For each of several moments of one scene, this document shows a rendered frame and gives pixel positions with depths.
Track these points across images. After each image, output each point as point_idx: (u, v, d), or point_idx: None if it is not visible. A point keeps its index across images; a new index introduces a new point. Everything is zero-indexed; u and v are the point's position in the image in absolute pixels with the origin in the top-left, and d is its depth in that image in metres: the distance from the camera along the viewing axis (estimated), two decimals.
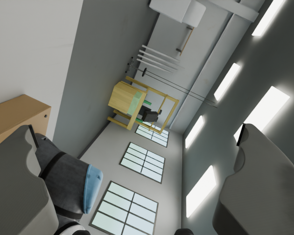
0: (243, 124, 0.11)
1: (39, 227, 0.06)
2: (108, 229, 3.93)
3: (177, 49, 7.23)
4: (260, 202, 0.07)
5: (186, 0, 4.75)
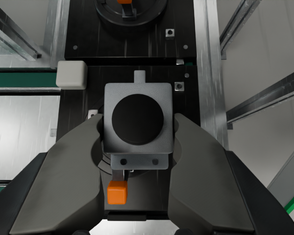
0: (173, 115, 0.12)
1: (86, 215, 0.07)
2: None
3: None
4: (204, 183, 0.07)
5: None
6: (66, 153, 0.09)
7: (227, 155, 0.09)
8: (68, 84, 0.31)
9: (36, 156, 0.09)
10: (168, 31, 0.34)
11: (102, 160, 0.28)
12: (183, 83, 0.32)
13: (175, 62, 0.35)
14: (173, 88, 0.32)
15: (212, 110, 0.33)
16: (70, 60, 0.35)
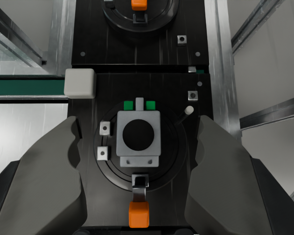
0: (199, 117, 0.12)
1: (69, 217, 0.07)
2: None
3: None
4: (224, 188, 0.07)
5: None
6: (41, 159, 0.09)
7: (254, 163, 0.08)
8: (77, 93, 0.29)
9: (8, 166, 0.08)
10: (179, 38, 0.33)
11: (115, 174, 0.27)
12: (197, 92, 0.31)
13: (186, 70, 0.34)
14: (186, 97, 0.31)
15: (225, 120, 0.33)
16: (77, 67, 0.33)
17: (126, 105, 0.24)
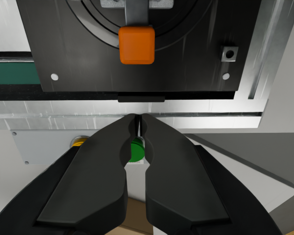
0: (140, 116, 0.12)
1: (107, 216, 0.07)
2: None
3: None
4: (178, 180, 0.07)
5: None
6: (96, 149, 0.09)
7: (197, 149, 0.09)
8: None
9: (70, 149, 0.09)
10: None
11: (101, 24, 0.18)
12: None
13: None
14: None
15: None
16: None
17: None
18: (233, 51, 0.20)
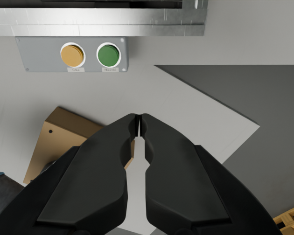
0: (140, 116, 0.12)
1: (107, 216, 0.07)
2: None
3: None
4: (178, 180, 0.07)
5: None
6: (96, 149, 0.09)
7: (197, 149, 0.09)
8: None
9: (70, 149, 0.09)
10: None
11: None
12: None
13: None
14: None
15: None
16: (47, 1, 0.33)
17: None
18: None
